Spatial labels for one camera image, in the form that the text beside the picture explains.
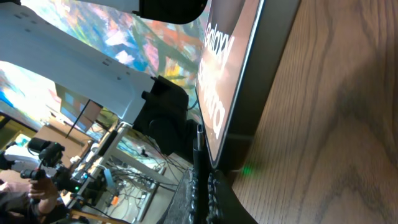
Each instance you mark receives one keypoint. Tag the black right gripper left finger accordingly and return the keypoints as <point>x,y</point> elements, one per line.
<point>183,205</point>

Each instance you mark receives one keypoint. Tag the background metal frame rack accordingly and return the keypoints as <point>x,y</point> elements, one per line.
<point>115,154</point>

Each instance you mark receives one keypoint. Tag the operator hand in background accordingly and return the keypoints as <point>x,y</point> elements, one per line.
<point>43,190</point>

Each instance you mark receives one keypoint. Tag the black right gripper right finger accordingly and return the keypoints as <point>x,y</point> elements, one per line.
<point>223,205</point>

